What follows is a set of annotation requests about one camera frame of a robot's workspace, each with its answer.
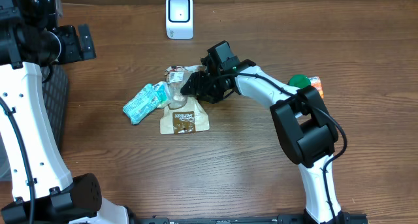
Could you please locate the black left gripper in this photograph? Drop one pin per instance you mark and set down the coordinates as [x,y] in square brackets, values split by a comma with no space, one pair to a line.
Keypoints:
[85,42]

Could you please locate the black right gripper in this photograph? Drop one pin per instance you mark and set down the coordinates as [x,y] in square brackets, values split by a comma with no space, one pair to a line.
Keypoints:
[200,83]

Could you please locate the brown white snack pouch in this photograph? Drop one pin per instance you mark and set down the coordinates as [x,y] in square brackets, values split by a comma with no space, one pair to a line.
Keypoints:
[183,114]

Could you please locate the teal white tissue pack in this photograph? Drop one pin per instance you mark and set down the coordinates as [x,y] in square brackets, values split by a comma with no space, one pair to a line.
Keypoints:
[163,92]

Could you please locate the light green wet wipes pack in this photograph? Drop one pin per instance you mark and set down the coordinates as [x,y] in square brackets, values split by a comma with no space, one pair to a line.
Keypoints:
[144,102]

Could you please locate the green lid seasoning jar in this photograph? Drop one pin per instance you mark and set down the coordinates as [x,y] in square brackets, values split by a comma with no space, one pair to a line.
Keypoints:
[299,81]

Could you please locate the orange tissue pack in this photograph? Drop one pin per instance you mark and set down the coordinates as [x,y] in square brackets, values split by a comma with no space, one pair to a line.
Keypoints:
[316,83]

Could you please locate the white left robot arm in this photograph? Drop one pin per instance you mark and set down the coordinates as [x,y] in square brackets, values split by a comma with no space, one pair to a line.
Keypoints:
[43,188]

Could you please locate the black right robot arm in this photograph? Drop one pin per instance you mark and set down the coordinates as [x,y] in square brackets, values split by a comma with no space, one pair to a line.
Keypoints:
[306,131]

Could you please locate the white barcode scanner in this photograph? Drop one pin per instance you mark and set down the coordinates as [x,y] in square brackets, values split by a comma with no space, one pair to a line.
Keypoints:
[179,19]

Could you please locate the grey plastic mesh basket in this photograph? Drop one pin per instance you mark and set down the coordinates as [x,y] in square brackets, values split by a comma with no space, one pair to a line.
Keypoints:
[55,94]

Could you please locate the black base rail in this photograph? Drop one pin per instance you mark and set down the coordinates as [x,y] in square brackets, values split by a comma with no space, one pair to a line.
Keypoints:
[344,218]

